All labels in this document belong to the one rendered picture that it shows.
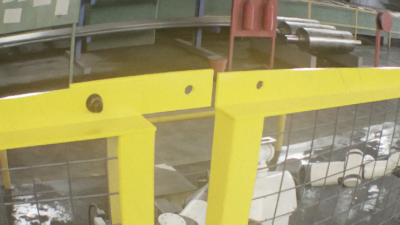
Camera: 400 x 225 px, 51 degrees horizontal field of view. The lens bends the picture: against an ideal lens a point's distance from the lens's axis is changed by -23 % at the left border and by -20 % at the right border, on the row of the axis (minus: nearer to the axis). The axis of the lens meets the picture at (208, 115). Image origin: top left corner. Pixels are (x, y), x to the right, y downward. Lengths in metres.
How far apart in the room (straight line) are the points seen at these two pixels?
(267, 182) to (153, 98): 1.07
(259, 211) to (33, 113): 1.16
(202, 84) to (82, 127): 0.18
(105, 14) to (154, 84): 8.78
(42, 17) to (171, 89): 6.01
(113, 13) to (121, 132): 8.90
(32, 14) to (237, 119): 6.02
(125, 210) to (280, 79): 0.30
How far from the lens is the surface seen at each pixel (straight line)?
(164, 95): 0.67
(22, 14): 6.57
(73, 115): 0.62
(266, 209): 1.67
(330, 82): 0.84
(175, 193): 2.26
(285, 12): 12.40
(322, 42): 9.31
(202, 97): 0.70
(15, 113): 0.60
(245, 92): 0.73
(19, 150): 5.03
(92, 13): 9.32
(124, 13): 9.57
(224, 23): 8.95
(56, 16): 6.69
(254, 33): 8.23
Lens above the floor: 2.02
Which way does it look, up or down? 19 degrees down
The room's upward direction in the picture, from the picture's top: 5 degrees clockwise
